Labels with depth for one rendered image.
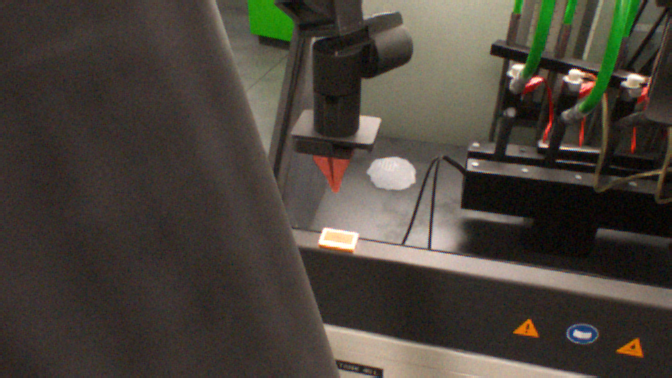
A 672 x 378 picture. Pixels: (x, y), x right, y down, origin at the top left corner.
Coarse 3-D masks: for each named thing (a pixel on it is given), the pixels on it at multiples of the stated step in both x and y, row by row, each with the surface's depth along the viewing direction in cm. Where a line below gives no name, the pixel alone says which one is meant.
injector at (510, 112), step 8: (504, 96) 85; (512, 96) 84; (520, 96) 84; (504, 104) 85; (512, 104) 85; (504, 112) 85; (512, 112) 83; (504, 120) 87; (512, 120) 87; (504, 128) 88; (504, 136) 89; (496, 144) 90; (504, 144) 89; (496, 152) 91; (504, 152) 91; (496, 160) 91
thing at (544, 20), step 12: (516, 0) 96; (552, 0) 60; (516, 12) 97; (540, 12) 61; (552, 12) 60; (540, 24) 61; (540, 36) 62; (540, 48) 63; (528, 60) 65; (528, 72) 67
